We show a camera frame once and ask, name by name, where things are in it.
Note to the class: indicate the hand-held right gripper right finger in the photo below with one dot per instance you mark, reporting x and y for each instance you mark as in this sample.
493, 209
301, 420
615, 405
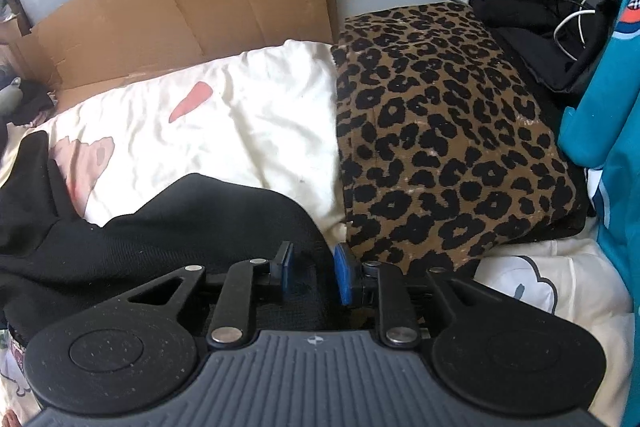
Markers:
344, 277

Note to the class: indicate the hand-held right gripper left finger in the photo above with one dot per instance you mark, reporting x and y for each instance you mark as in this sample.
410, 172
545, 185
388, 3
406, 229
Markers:
287, 272

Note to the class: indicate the black and printed shorts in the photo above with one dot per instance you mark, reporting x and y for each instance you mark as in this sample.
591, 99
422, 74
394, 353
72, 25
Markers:
175, 247

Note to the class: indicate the pile of black clothes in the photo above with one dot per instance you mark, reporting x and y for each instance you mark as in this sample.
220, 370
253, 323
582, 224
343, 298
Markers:
32, 104

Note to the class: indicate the cream cartoon print blanket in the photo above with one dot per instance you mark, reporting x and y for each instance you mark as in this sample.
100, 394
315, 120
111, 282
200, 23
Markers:
225, 117

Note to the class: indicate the leopard print pillow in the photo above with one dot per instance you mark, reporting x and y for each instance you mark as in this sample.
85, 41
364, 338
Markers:
440, 132

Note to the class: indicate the flattened brown cardboard box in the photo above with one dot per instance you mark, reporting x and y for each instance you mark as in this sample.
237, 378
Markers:
175, 7

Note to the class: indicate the teal printed garment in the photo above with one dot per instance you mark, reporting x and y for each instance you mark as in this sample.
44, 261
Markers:
620, 107

